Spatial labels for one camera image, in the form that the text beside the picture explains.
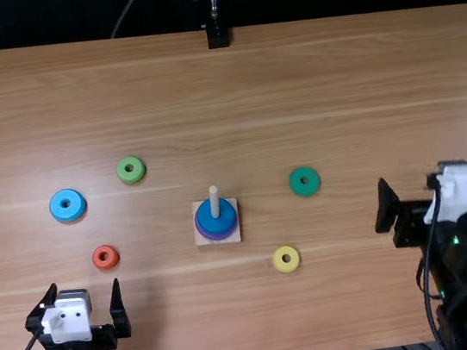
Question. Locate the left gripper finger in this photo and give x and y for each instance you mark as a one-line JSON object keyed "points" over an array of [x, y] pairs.
{"points": [[119, 317], [50, 297]]}

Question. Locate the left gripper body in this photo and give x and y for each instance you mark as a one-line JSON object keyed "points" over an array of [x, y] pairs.
{"points": [[104, 337]]}

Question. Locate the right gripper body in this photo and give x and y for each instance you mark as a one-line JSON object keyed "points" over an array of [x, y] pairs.
{"points": [[412, 224]]}

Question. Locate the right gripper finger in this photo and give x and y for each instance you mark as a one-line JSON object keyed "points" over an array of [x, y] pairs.
{"points": [[386, 205]]}

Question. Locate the wooden peg base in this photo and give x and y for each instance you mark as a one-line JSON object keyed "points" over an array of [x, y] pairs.
{"points": [[215, 203]]}

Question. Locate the black clamp stand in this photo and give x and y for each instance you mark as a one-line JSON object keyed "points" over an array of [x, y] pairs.
{"points": [[218, 38]]}

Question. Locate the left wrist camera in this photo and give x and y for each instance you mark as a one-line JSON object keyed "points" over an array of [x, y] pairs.
{"points": [[69, 322]]}

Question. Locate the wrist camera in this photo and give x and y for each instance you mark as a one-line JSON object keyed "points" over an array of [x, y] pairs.
{"points": [[69, 322], [462, 190]]}

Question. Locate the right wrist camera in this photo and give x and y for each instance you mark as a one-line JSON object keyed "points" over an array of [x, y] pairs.
{"points": [[462, 190]]}

